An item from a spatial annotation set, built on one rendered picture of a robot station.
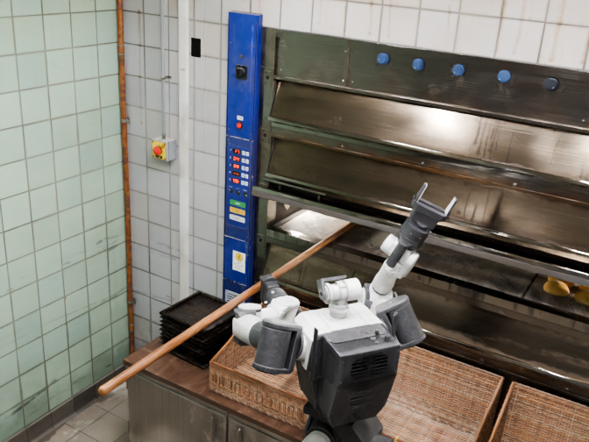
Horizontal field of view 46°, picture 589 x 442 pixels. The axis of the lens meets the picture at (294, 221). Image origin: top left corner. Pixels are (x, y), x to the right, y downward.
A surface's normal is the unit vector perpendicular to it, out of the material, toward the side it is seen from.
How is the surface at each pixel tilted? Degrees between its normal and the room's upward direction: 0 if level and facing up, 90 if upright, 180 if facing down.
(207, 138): 90
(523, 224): 70
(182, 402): 90
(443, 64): 90
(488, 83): 90
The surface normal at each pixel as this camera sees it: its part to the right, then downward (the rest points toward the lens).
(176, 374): 0.06, -0.92
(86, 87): 0.85, 0.24
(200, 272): -0.52, 0.29
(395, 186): -0.47, -0.04
